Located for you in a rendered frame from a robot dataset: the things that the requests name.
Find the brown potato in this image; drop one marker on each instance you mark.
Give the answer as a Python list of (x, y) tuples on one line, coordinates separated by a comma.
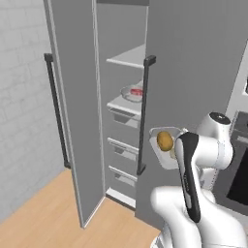
[(165, 140)]

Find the black oven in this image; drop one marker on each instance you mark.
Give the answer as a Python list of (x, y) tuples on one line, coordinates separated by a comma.
[(237, 180)]

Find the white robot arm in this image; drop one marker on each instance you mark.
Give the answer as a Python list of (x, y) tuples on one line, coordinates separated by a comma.
[(210, 223)]

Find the grey freezer door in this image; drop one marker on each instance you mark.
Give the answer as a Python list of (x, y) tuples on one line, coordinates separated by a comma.
[(79, 106)]

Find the grey freezer drawer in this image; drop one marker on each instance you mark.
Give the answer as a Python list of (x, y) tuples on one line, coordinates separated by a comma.
[(124, 150), (124, 118), (124, 177)]

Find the red steak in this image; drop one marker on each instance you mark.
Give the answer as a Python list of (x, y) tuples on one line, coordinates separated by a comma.
[(136, 92)]

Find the clear vegetable container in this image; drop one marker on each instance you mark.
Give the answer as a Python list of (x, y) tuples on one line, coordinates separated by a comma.
[(163, 160)]

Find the grey fridge door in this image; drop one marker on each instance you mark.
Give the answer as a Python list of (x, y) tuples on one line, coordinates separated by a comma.
[(193, 64)]

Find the white cupboard panel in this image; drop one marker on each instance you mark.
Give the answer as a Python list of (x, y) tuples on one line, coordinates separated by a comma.
[(240, 84)]

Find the clear meat container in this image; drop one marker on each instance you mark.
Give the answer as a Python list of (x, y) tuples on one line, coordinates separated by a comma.
[(127, 93)]

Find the pale garlic bulb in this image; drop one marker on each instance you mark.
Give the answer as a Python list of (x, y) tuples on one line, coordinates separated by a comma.
[(173, 153)]

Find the grey freezer cabinet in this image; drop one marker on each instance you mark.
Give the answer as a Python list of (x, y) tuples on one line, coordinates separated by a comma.
[(117, 35)]

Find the white freezer rack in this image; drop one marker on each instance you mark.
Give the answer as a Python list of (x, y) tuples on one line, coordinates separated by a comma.
[(121, 105), (130, 58)]

